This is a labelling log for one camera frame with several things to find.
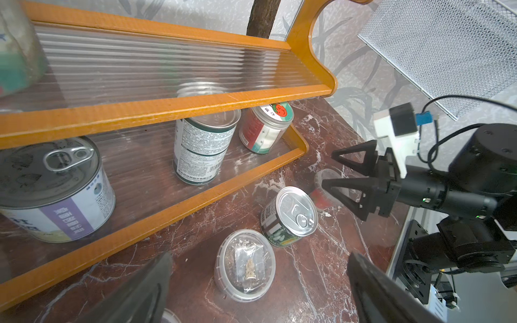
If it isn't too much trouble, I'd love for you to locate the tin can purple label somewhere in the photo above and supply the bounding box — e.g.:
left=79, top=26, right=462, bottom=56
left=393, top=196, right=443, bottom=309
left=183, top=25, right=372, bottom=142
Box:
left=1, top=136, right=116, bottom=243

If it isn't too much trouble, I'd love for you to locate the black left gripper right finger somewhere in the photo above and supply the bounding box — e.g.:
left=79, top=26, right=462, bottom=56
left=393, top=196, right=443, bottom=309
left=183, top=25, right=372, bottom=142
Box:
left=347, top=252, right=441, bottom=323

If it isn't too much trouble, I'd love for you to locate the brown tree trunk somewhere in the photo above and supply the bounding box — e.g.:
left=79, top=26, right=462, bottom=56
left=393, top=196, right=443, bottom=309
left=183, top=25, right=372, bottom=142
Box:
left=246, top=0, right=281, bottom=38

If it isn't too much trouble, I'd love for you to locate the jar red green label bottom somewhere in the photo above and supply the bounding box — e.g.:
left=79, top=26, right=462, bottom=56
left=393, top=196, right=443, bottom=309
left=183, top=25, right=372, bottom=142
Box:
left=239, top=102, right=294, bottom=154

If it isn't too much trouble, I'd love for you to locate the jar with red green lid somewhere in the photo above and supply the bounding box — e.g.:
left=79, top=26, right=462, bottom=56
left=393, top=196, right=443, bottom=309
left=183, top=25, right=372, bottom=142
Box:
left=1, top=1, right=48, bottom=97

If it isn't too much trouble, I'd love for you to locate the tall can green white label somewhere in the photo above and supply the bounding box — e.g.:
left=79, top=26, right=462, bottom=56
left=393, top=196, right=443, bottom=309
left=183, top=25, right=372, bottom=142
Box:
left=173, top=109, right=241, bottom=185

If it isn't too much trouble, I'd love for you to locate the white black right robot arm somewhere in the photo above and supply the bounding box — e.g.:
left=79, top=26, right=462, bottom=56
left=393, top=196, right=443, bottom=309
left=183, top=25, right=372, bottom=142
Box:
left=322, top=123, right=516, bottom=304

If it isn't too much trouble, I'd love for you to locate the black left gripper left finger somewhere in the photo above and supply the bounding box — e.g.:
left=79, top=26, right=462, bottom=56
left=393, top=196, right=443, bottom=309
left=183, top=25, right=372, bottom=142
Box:
left=76, top=252, right=173, bottom=323

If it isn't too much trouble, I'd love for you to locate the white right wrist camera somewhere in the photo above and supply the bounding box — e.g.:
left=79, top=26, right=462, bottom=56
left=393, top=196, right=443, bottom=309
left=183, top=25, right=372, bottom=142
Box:
left=373, top=103, right=434, bottom=178

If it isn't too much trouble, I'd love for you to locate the orange wooden three-tier shelf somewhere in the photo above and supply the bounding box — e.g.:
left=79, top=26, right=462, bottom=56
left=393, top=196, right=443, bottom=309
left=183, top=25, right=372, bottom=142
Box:
left=0, top=0, right=372, bottom=312

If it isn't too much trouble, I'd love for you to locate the white wire mesh basket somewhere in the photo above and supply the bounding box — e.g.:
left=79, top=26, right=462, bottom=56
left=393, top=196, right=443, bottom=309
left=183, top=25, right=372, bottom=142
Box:
left=358, top=1, right=516, bottom=121

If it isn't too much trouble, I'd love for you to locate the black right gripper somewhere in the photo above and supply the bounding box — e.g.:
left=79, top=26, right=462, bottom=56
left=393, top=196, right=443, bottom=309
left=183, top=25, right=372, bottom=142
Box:
left=322, top=140, right=497, bottom=222

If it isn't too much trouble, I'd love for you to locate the silver tin can green label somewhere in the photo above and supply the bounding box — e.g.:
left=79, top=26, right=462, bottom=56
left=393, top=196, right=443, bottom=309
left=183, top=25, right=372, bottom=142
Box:
left=261, top=187, right=319, bottom=248

